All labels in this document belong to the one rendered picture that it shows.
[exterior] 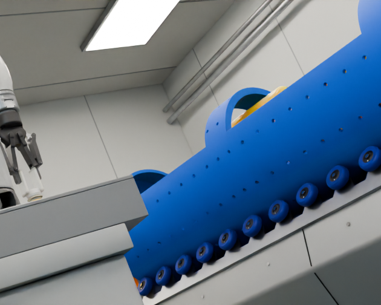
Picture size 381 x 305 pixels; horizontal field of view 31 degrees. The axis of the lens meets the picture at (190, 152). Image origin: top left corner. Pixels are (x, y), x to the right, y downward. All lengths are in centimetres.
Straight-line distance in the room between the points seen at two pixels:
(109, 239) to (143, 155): 595
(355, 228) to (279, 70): 493
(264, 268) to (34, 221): 53
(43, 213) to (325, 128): 50
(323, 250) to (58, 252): 49
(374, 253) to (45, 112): 573
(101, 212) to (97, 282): 10
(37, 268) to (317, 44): 494
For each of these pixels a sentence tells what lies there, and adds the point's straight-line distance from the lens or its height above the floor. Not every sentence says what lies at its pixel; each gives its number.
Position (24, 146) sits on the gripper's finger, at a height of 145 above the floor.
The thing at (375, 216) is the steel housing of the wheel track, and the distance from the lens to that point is 118.
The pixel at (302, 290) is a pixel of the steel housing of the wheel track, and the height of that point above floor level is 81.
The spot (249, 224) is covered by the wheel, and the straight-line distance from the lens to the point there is 137.
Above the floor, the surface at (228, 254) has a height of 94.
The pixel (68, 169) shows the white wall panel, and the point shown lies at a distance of 655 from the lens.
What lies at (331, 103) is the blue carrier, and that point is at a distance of 119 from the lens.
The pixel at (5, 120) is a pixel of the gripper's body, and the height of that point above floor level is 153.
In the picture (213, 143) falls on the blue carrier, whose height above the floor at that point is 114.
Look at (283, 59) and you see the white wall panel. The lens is 604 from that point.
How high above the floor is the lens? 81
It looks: 14 degrees up
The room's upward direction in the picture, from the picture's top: 24 degrees counter-clockwise
